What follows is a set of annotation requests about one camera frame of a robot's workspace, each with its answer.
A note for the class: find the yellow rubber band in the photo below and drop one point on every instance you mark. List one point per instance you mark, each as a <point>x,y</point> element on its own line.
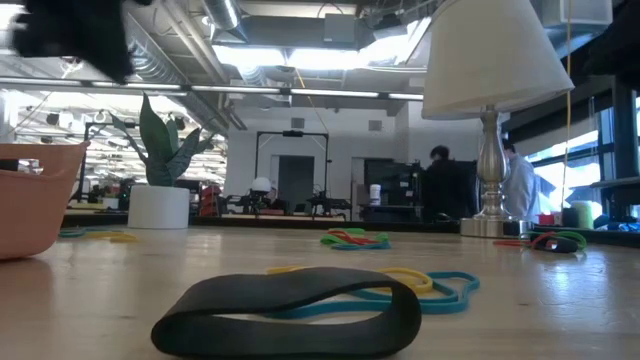
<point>122,238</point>
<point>425,282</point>

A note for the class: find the green rubber band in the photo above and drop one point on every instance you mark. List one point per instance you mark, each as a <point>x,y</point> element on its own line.
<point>330,240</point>
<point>580,239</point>

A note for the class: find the red rubber band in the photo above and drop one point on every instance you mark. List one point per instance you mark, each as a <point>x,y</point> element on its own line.
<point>355,239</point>

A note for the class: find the small wide black rubber band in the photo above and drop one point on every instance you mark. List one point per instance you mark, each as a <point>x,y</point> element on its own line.
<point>565,246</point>

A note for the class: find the orange plastic bin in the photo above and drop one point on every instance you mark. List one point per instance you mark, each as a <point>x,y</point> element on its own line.
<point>30,215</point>

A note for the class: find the blue rubber band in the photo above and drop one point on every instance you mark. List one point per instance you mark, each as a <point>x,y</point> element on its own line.
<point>370,246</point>
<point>70,233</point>

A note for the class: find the green plant in white pot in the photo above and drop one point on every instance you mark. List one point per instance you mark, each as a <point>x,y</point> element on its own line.
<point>159,207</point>

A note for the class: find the white globe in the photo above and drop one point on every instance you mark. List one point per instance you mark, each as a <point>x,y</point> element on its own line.
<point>261,185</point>

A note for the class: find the long ceiling light bar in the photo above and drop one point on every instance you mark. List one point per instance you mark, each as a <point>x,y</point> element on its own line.
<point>325,93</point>

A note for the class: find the grey ceiling unit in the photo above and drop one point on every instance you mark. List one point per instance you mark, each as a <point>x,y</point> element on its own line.
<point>340,30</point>

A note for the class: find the small black clip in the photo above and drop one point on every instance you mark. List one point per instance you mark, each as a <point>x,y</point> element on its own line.
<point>280,290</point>

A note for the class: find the white canister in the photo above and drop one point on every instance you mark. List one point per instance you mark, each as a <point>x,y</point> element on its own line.
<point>375,195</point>

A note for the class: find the black background cabinets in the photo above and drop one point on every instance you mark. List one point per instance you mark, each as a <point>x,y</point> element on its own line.
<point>395,185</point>

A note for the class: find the person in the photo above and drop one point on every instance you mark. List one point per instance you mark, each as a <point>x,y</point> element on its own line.
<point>522,190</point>
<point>447,185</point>

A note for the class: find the white shade silver table lamp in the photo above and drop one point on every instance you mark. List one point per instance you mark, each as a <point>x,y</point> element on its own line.
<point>492,50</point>

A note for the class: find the small red container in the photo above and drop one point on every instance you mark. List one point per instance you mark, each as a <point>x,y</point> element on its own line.
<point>546,220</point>

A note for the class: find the small black container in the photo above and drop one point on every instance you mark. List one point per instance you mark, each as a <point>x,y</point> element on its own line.
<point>570,218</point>

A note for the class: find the pale green cylinder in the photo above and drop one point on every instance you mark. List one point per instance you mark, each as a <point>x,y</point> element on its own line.
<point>584,215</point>

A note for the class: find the silver ventilation duct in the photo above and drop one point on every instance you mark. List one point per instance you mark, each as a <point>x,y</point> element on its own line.
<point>225,15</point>

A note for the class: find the black background gantry frame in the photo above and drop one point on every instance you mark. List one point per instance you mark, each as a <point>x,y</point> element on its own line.
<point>292,133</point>

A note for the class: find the black aluminium table frame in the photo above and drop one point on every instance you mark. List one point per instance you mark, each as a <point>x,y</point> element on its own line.
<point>300,223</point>

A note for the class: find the black vertical post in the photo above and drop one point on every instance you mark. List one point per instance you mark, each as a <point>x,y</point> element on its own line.
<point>625,150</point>

